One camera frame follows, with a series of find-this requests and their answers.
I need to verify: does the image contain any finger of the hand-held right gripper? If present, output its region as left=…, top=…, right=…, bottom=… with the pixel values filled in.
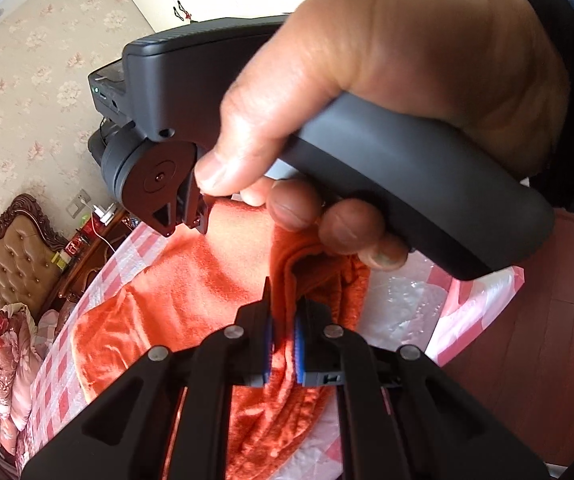
left=151, top=176, right=214, bottom=237

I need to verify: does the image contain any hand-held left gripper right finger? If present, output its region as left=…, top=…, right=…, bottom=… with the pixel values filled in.
left=293, top=296, right=550, bottom=480

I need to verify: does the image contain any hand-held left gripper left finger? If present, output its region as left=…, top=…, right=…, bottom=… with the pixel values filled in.
left=21, top=276, right=274, bottom=480

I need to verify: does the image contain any orange fleece blanket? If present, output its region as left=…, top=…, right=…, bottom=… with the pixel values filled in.
left=74, top=195, right=373, bottom=480

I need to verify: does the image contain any person's right hand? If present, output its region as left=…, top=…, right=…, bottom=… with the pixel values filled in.
left=194, top=0, right=570, bottom=268

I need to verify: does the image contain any carved wooden nightstand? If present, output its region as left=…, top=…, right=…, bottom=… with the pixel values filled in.
left=59, top=210, right=138, bottom=306

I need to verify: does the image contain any red checkered plastic sheet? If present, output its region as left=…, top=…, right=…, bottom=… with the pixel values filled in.
left=14, top=210, right=525, bottom=480

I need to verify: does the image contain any pale pink pillow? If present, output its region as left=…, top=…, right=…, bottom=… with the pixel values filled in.
left=38, top=310, right=62, bottom=345

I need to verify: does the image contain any tufted brown headboard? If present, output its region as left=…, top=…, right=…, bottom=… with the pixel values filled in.
left=0, top=192, right=75, bottom=321

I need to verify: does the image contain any red floral folded quilt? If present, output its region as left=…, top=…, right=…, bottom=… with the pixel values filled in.
left=0, top=304, right=42, bottom=431

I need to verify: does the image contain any white charger with cable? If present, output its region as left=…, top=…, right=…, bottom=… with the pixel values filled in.
left=92, top=202, right=118, bottom=257

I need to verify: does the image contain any silver wall socket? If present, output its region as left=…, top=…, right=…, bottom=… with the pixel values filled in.
left=68, top=189, right=92, bottom=218

